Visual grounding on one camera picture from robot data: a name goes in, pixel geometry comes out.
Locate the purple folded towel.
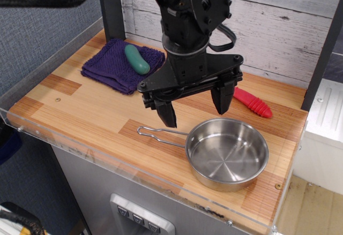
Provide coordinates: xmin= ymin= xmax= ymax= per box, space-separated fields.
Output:
xmin=81 ymin=39 xmax=166 ymax=95

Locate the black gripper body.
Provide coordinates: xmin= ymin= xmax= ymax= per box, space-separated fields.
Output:
xmin=137 ymin=47 xmax=243 ymax=109

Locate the green toy pickle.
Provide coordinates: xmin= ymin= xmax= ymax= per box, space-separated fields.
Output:
xmin=124 ymin=44 xmax=150 ymax=75

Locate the white metal cabinet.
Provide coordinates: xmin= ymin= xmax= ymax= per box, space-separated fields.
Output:
xmin=293 ymin=79 xmax=342 ymax=194

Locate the stainless steel pan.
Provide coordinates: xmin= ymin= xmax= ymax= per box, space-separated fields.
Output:
xmin=137 ymin=117 xmax=270 ymax=193

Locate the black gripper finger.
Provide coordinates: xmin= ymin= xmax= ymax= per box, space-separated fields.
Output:
xmin=211 ymin=82 xmax=234 ymax=115
xmin=154 ymin=100 xmax=177 ymax=127

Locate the grey dispenser panel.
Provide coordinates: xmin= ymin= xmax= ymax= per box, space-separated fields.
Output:
xmin=110 ymin=193 xmax=176 ymax=234

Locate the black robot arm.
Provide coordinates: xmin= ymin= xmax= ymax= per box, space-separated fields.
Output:
xmin=137 ymin=0 xmax=243 ymax=128

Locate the red-handled fork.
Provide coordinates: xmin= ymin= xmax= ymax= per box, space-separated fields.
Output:
xmin=234 ymin=87 xmax=273 ymax=118

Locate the clear acrylic guard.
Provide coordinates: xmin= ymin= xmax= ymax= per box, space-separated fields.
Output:
xmin=1 ymin=16 xmax=312 ymax=234

